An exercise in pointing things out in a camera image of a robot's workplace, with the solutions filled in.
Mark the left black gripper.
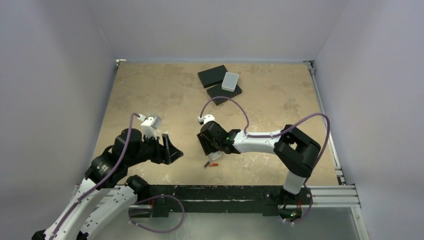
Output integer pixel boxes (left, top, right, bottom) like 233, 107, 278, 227
126, 130, 183, 167

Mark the white remote control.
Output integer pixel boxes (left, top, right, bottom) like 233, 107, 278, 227
208, 150, 222, 161

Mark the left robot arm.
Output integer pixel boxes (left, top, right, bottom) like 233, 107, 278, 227
31, 128, 184, 240

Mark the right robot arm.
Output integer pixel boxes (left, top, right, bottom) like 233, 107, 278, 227
197, 120, 322, 204

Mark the black battery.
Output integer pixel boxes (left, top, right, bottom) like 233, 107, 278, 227
203, 161, 211, 169

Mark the black box front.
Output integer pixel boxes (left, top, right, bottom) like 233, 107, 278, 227
206, 84, 243, 106

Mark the black box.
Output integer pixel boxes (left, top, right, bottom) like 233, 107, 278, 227
197, 65, 228, 88
206, 84, 243, 106

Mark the white plastic box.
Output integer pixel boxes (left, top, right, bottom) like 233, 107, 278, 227
221, 72, 239, 92

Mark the black box rear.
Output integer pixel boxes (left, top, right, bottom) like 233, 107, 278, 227
197, 65, 228, 88

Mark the black base bar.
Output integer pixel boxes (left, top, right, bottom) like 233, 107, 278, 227
125, 175, 313, 221

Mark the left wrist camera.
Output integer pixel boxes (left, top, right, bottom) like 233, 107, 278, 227
138, 114, 162, 139

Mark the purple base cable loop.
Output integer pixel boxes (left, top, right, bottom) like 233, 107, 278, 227
128, 194, 185, 234

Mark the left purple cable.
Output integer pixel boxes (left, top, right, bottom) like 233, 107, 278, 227
47, 112, 143, 240

